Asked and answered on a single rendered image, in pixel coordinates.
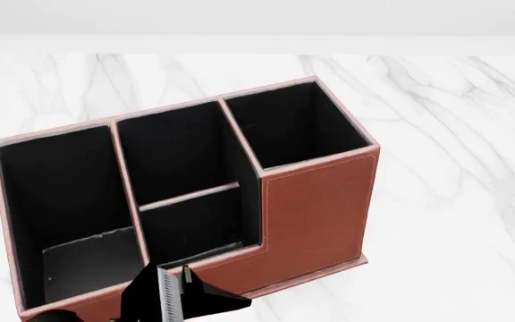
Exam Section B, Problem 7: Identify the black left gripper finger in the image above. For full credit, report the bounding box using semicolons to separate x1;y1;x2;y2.
120;263;165;322
180;264;253;322

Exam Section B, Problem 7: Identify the brown leather desk caddy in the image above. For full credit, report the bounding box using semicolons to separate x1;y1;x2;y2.
0;75;380;322

